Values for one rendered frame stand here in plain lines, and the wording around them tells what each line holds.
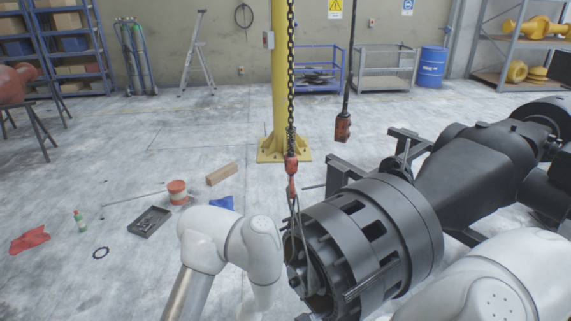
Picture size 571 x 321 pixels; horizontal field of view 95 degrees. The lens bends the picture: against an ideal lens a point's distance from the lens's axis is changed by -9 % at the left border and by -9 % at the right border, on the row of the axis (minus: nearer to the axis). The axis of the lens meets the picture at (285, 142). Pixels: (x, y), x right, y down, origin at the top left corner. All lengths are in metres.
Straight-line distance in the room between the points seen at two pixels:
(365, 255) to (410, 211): 0.29
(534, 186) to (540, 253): 1.64
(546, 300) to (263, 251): 0.54
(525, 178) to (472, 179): 0.49
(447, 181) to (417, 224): 0.51
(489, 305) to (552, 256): 0.18
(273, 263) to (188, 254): 0.23
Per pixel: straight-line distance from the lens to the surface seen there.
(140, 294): 2.51
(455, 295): 0.42
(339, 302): 1.19
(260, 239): 0.74
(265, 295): 0.90
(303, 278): 1.23
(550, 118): 3.22
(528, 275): 0.51
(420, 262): 1.34
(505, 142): 2.15
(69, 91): 7.79
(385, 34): 7.42
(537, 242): 0.57
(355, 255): 1.13
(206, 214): 0.84
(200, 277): 0.85
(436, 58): 7.20
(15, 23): 8.13
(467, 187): 1.76
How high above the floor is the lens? 1.89
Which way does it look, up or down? 28 degrees down
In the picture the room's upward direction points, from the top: 1 degrees counter-clockwise
